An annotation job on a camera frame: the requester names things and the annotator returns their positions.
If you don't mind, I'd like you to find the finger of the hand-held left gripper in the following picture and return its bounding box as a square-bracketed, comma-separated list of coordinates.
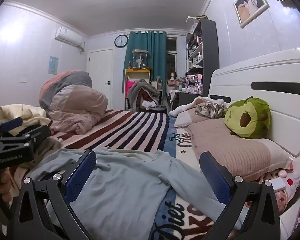
[0, 117, 23, 138]
[0, 124, 50, 143]

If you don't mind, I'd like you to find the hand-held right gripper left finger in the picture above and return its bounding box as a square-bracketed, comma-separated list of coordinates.
[10, 149, 97, 240]

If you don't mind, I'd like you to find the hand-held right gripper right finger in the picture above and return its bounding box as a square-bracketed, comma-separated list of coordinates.
[199, 151, 282, 240]

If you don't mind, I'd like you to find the light blue sweatshirt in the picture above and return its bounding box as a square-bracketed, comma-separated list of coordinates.
[27, 147, 242, 240]

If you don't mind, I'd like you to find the cream clothes pile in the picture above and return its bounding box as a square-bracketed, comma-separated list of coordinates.
[0, 104, 52, 135]

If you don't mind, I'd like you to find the chair with grey clothes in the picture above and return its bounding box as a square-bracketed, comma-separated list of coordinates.
[127, 79, 162, 112]

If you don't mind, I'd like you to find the person's left hand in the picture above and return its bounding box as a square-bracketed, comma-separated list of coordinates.
[0, 169, 12, 202]

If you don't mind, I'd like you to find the olive beige cloth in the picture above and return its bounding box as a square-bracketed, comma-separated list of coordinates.
[27, 137, 63, 171]

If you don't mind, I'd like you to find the beige pink pillow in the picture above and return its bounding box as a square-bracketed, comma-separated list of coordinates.
[189, 116, 294, 183]

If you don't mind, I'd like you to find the pink grey duvet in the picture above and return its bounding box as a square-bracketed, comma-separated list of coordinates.
[39, 70, 108, 133]

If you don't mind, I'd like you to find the leaf patterned cloth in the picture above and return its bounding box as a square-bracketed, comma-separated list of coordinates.
[194, 102, 228, 119]

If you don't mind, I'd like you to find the green avocado plush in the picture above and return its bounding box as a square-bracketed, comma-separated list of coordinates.
[224, 96, 272, 139]

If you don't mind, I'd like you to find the white plush blanket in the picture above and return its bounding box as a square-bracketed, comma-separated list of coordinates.
[169, 96, 232, 118]

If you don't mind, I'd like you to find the pink plush toy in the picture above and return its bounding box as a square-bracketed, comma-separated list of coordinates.
[265, 170, 300, 213]

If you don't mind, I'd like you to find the cluttered desk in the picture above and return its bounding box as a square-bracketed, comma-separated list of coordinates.
[167, 90, 208, 110]

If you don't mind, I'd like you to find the white door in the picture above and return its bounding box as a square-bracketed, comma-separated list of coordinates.
[86, 49, 115, 110]

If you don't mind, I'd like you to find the white air conditioner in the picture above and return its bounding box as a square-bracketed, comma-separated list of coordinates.
[54, 27, 86, 52]

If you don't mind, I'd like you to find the wig on mannequin head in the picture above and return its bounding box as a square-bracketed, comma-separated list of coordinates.
[167, 69, 178, 86]

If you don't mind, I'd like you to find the yellow shelf unit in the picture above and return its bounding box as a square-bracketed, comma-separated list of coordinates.
[124, 67, 151, 105]

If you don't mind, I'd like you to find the white bed headboard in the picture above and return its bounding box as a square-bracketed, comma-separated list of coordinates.
[207, 47, 300, 180]

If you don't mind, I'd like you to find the dark tall bookshelf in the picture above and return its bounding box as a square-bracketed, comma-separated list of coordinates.
[185, 19, 220, 100]

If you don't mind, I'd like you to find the window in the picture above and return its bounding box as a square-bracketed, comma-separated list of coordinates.
[166, 36, 178, 80]

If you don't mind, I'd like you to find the glass display case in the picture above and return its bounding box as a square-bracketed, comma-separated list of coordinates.
[131, 49, 148, 69]

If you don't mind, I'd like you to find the teal curtain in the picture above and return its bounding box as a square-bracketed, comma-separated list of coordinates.
[124, 31, 167, 81]

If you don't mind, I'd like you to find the blue wall poster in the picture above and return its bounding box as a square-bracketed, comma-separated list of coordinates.
[48, 56, 59, 75]

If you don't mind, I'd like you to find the round wall clock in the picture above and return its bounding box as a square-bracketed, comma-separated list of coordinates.
[114, 34, 129, 48]

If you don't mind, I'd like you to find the framed wall picture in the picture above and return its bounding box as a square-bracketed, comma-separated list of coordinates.
[233, 0, 270, 29]

